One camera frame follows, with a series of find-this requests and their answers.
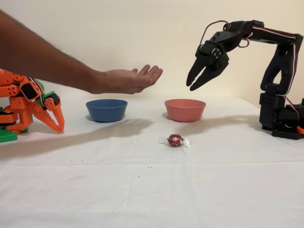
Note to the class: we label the orange base clamp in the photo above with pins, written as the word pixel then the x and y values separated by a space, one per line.
pixel 301 130

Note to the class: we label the white tablecloth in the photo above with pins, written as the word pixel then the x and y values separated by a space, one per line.
pixel 142 190

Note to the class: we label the pink bowl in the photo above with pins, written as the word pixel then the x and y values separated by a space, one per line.
pixel 185 110

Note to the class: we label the red candy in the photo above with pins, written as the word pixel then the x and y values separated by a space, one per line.
pixel 174 140

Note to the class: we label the green and orange gripper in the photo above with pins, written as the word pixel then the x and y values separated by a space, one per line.
pixel 51 106

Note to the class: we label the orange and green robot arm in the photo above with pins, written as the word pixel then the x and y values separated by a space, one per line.
pixel 16 104

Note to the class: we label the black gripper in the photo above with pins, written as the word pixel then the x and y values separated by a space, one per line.
pixel 210 63

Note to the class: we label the person's right hand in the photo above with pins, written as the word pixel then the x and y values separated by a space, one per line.
pixel 126 80

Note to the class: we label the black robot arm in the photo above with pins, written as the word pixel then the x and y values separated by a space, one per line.
pixel 282 71

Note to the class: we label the blue bowl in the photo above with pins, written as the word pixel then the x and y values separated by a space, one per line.
pixel 107 110

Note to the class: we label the person's right forearm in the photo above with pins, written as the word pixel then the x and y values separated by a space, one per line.
pixel 47 59

